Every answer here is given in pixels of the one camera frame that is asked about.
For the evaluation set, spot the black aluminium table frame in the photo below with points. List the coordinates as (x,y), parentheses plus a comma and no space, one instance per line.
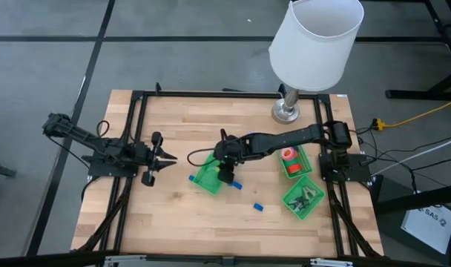
(229,94)

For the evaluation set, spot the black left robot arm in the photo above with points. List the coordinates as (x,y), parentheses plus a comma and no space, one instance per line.
(81,135)

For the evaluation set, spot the yellow power plug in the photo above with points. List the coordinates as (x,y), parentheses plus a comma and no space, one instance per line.
(377,124)

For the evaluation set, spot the white shade silver table lamp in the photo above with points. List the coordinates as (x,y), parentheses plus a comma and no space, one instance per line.
(314,44)

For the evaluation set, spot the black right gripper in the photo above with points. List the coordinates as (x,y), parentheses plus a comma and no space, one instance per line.
(229,150)

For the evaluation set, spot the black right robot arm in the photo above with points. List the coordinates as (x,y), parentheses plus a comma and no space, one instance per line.
(285,139)

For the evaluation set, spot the silver metal bracket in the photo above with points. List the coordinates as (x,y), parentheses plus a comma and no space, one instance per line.
(125,261)
(331,263)

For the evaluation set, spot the white paper box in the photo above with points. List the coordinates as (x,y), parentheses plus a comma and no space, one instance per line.
(429,226)

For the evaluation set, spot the black rig crossbar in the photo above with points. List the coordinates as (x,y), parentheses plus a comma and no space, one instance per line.
(43,259)

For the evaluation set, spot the pink tape roll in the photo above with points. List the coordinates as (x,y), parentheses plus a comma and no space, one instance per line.
(295,153)

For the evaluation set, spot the black desk frame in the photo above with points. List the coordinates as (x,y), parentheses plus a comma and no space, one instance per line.
(414,200)
(414,95)

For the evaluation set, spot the small white label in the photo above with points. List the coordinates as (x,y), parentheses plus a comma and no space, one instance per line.
(342,95)

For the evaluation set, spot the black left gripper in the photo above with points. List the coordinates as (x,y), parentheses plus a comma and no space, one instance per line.
(147,157)

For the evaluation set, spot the green plastic basket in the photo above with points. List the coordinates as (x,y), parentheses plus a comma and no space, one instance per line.
(207,178)
(314,189)
(305,165)

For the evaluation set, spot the light blue stapler remover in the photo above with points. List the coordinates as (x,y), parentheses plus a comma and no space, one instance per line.
(306,193)

